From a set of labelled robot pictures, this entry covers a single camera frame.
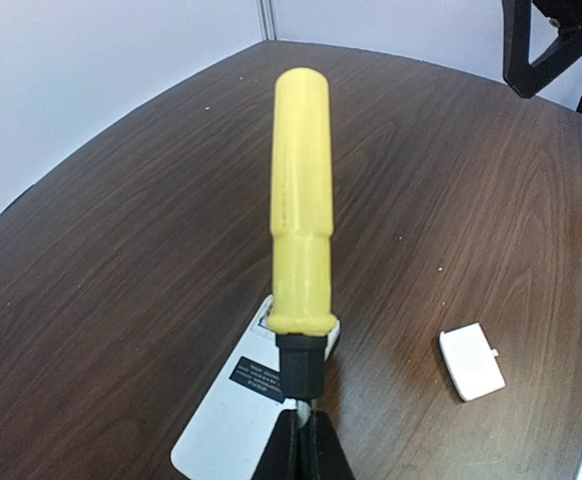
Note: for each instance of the white red remote control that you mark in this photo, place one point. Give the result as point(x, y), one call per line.
point(229, 430)

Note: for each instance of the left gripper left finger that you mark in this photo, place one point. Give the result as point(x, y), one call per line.
point(280, 459)

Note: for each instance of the white battery cover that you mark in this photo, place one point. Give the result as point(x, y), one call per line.
point(471, 362)

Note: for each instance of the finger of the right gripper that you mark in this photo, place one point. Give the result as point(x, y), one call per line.
point(525, 70)

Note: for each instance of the right aluminium frame post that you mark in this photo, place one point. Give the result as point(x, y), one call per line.
point(267, 20)

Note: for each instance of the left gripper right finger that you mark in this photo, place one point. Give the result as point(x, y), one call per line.
point(321, 453)

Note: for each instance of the yellow handled screwdriver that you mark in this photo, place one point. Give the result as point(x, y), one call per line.
point(301, 225)

